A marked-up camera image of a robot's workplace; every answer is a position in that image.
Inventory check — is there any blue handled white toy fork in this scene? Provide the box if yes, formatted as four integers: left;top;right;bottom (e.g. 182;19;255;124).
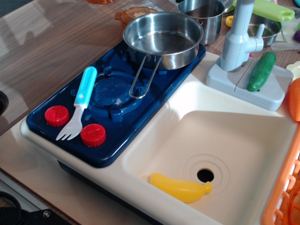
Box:
56;67;97;141

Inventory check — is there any left red stove knob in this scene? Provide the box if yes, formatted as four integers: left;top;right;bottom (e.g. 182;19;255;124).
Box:
44;105;70;127

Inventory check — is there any orange plastic dish rack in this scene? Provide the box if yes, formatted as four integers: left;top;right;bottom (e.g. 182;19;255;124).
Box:
261;133;300;225

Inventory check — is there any green toy cucumber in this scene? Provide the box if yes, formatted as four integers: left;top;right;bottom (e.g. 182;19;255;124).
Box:
247;52;277;92

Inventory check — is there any orange transparent toy pot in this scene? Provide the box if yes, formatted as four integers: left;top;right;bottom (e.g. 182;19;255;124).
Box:
114;6;158;31

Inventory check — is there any black robot base bottom left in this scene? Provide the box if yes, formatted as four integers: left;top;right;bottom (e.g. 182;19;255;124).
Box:
0;191;70;225

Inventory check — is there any cream toy sink unit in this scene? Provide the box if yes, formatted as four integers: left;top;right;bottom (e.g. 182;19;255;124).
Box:
20;53;300;225

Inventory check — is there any yellow toy banana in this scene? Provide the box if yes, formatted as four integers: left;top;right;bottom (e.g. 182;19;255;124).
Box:
150;173;212;203

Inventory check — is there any steel frying pan wire handle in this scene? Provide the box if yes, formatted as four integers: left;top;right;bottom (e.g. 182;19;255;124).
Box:
123;12;204;99

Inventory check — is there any blue toy stove top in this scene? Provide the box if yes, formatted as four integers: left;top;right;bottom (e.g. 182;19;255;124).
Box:
26;42;206;168

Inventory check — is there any tall steel pot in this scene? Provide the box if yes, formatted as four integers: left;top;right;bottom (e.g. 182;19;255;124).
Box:
176;0;225;45

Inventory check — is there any green toy cutting board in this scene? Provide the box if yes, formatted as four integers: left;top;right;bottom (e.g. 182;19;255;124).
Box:
232;0;295;22

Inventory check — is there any purple toy eggplant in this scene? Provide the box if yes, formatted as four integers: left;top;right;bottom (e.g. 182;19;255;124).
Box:
293;30;300;42

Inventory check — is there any orange object top edge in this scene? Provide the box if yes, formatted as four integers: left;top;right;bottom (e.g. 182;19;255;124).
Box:
86;0;113;4

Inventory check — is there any cream toy food piece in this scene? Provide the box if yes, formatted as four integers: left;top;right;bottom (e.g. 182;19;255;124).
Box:
286;61;300;81

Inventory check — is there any orange toy carrot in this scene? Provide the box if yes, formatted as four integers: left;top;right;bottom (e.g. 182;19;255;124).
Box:
288;78;300;121

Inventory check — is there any steel bowl behind faucet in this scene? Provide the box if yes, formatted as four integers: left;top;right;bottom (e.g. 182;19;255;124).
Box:
247;14;282;47

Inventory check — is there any black object left edge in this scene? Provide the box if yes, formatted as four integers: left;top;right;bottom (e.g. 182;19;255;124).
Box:
0;91;9;115

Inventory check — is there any grey toy faucet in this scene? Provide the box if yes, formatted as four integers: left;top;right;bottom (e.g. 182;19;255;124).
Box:
206;0;293;111

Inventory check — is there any red stove knob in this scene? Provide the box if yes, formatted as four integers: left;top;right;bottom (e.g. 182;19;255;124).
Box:
80;124;106;147
44;105;70;127

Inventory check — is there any right red stove knob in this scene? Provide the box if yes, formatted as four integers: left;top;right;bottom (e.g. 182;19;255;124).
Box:
80;124;106;147

